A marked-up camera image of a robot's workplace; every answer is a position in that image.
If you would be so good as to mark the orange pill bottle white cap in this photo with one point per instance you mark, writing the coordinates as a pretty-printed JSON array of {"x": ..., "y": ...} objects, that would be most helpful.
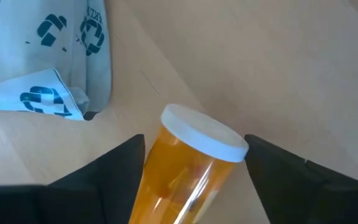
[{"x": 179, "y": 174}]

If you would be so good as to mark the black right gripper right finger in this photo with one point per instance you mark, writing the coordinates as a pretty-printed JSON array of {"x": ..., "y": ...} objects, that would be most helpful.
[{"x": 306, "y": 196}]

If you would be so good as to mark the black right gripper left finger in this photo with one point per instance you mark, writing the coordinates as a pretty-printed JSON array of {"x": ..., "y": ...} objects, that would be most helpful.
[{"x": 89, "y": 199}]

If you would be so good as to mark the grey patterned medical pouch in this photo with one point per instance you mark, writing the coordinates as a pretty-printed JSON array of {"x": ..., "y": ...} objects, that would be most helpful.
[{"x": 17, "y": 56}]

